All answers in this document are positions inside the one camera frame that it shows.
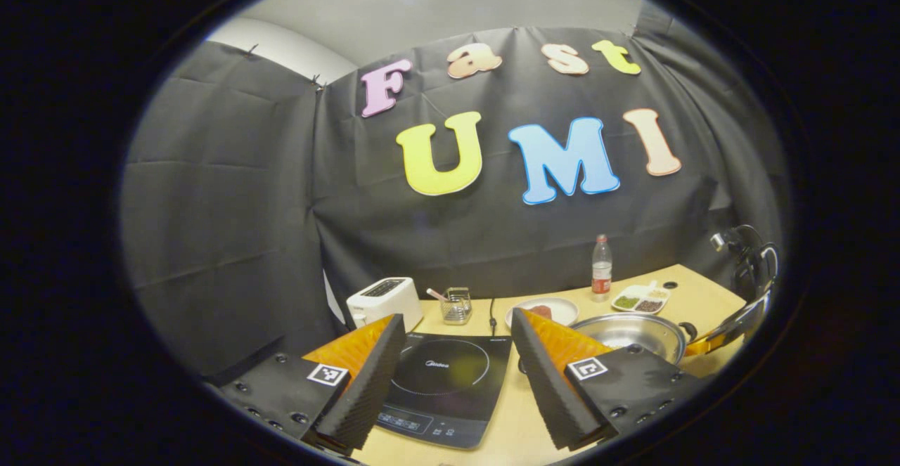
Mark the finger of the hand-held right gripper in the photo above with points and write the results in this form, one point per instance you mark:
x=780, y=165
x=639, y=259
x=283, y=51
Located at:
x=735, y=324

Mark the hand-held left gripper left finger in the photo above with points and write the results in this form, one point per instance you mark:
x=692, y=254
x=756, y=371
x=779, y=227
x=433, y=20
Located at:
x=369, y=389

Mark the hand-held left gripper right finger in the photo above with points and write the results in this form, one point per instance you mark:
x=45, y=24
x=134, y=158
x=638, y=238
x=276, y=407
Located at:
x=552, y=389

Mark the black induction cooktop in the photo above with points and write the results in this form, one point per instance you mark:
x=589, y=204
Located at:
x=443, y=389

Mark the stainless steel pot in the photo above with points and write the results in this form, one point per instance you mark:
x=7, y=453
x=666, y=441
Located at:
x=633, y=332

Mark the brown meat patty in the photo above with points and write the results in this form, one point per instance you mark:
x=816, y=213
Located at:
x=534, y=311
x=547, y=311

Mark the round white plate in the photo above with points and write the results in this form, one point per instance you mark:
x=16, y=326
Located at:
x=566, y=309

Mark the white toaster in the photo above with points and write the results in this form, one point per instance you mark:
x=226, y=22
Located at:
x=383, y=303

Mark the white divided spice dish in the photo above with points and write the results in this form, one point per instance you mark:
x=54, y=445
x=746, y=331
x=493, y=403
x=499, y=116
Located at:
x=636, y=299

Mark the pink stick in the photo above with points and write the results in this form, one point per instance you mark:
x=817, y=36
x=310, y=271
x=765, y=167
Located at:
x=436, y=294

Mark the clear plastic water bottle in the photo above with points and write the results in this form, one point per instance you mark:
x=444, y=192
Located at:
x=602, y=276

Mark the black backdrop cloth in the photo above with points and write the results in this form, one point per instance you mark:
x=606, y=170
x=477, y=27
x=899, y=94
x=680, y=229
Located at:
x=225, y=206

